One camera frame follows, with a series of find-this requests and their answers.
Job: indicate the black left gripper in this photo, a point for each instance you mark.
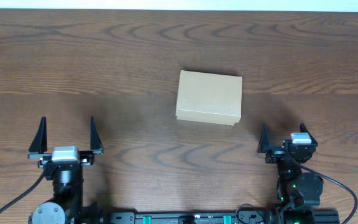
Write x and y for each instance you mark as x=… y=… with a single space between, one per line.
x=38 y=145

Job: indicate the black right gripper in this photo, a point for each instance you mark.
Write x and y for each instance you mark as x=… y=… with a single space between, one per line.
x=273 y=156

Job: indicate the brown cardboard box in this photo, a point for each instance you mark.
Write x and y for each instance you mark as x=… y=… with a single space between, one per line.
x=209 y=98

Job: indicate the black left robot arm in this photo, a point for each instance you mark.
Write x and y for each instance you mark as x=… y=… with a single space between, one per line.
x=66 y=204

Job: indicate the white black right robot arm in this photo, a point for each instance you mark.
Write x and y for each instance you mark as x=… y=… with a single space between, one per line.
x=298 y=191

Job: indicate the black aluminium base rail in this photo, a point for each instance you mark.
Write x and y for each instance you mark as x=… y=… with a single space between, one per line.
x=245 y=214

